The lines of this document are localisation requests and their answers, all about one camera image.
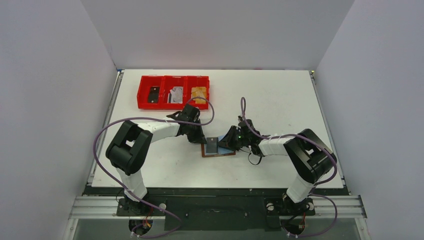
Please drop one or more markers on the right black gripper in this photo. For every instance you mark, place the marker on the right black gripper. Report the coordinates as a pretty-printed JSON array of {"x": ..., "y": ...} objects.
[{"x": 230, "y": 139}]

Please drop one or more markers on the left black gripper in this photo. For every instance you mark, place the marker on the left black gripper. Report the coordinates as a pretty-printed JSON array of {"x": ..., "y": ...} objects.
[{"x": 199, "y": 138}]

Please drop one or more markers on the brown leather card holder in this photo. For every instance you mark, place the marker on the brown leather card holder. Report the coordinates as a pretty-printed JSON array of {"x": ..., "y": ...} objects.
[{"x": 222, "y": 152}]

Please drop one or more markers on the dark grey chip card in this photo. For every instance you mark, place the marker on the dark grey chip card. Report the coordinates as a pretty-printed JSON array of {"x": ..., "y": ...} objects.
[{"x": 211, "y": 146}]

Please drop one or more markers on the white VIP card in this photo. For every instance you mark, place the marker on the white VIP card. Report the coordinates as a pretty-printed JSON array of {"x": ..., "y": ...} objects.
[{"x": 177, "y": 94}]

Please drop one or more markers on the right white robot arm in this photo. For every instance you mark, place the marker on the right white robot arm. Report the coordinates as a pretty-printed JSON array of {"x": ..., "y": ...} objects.
[{"x": 314, "y": 162}]

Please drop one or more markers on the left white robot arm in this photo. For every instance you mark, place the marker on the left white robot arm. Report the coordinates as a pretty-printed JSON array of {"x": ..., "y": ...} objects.
[{"x": 128, "y": 149}]

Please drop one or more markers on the yellow card holder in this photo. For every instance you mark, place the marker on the yellow card holder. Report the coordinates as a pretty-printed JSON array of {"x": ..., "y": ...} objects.
[{"x": 199, "y": 91}]

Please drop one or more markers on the white cards in bin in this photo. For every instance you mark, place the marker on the white cards in bin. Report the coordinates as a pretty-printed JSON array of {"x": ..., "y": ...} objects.
[{"x": 170, "y": 98}]

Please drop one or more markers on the black card holder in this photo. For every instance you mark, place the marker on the black card holder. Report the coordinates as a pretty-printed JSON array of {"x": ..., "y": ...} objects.
[{"x": 153, "y": 95}]

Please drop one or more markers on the red right bin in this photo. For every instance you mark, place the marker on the red right bin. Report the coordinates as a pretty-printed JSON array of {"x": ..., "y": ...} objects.
[{"x": 193, "y": 81}]

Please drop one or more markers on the red bin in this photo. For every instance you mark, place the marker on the red bin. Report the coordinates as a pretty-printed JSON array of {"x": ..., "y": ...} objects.
[
  {"x": 146, "y": 82},
  {"x": 169, "y": 81},
  {"x": 193, "y": 81}
]

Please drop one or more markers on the red middle bin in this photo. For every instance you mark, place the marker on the red middle bin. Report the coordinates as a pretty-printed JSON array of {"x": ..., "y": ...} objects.
[{"x": 169, "y": 81}]

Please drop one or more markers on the red left bin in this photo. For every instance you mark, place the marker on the red left bin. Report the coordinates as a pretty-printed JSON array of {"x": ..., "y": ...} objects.
[{"x": 146, "y": 82}]

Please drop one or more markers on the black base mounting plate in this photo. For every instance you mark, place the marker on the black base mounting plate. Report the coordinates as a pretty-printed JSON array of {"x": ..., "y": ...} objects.
[{"x": 295, "y": 218}]

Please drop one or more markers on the aluminium frame rail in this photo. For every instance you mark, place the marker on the aluminium frame rail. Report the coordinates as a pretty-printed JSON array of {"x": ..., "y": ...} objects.
[{"x": 109, "y": 207}]

